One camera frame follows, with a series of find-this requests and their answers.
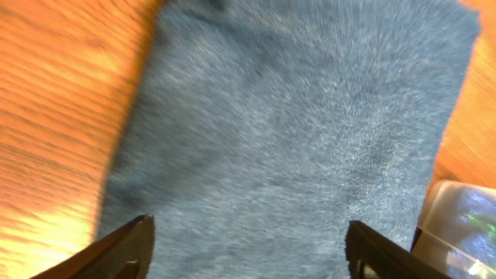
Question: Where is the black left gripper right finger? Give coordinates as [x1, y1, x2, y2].
[345, 220, 450, 279]

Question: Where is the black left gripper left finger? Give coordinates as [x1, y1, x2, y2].
[33, 215, 155, 279]

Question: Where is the blue denim cloth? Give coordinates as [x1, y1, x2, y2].
[98, 0, 479, 278]

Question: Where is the blue green glitter cloth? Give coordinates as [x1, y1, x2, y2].
[450, 188, 495, 270]

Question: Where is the clear plastic storage bin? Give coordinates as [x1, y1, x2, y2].
[411, 181, 495, 279]

